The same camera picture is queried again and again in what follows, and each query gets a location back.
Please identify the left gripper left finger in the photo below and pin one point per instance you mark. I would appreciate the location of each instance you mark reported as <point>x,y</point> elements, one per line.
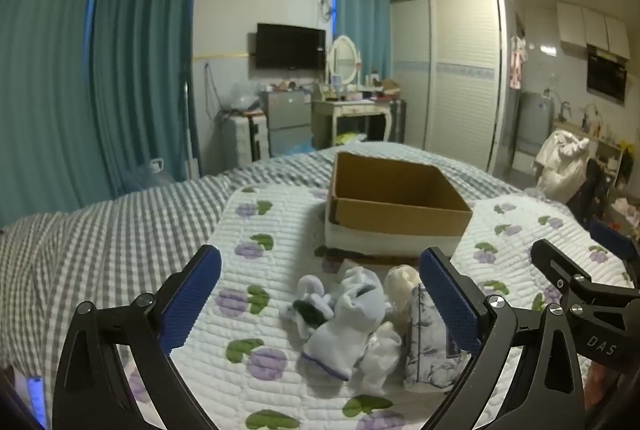
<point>91,390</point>

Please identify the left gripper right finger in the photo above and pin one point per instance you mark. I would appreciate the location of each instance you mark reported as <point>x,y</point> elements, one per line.
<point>546,389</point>

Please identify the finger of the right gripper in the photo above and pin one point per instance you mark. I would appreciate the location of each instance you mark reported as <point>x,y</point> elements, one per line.
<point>603,320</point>
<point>621,245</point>

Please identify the floral tissue pack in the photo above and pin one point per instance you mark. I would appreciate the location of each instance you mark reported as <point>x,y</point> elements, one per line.
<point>434,362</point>

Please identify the cream scrunchie cloth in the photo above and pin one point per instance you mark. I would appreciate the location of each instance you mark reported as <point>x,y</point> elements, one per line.
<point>398,285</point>

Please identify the light blue sock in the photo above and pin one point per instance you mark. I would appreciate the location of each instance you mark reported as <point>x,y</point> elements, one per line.
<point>359,310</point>

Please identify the white jacket on chair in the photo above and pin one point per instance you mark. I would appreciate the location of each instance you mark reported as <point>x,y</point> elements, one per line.
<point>562,160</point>

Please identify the grey checked bed cover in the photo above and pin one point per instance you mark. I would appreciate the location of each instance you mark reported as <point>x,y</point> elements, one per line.
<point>110,251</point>

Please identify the white crumpled cloth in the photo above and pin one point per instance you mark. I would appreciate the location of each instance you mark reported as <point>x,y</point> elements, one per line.
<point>380,358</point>

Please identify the black range hood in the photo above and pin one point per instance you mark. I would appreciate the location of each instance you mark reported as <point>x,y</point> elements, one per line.
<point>606,76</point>

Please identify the clear water jug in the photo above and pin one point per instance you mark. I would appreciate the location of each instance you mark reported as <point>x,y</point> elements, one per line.
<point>155,172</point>

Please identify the white sock with green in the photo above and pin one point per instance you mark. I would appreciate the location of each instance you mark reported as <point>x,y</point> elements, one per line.
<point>311,307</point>

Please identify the brown cardboard box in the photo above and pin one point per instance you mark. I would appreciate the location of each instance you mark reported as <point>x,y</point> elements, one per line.
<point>385,209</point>

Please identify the white sliding wardrobe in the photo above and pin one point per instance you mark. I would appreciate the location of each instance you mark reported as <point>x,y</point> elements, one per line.
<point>451,61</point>

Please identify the white suitcase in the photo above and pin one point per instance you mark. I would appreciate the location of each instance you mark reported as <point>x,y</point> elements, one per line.
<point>245,139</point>

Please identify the blue plastic bag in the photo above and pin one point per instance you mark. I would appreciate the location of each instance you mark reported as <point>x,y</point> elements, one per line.
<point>306,147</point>

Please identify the grey mini fridge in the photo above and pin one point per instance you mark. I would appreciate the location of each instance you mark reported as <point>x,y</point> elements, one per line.
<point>289,119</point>

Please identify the white dressing table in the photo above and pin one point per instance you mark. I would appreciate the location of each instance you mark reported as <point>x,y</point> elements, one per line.
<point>325,116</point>

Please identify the teal curtain left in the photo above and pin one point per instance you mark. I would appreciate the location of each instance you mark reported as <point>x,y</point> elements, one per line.
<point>92,91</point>

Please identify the teal curtain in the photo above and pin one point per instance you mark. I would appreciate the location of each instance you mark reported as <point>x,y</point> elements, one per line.
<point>92,91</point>
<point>367,24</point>

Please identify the oval vanity mirror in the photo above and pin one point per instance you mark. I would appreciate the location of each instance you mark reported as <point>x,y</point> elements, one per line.
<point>343,63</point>

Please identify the teal curtain right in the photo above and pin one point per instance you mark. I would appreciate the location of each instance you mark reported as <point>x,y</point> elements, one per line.
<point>367,24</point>

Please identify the black wall television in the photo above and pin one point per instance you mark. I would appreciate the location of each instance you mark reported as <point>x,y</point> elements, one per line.
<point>289,47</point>

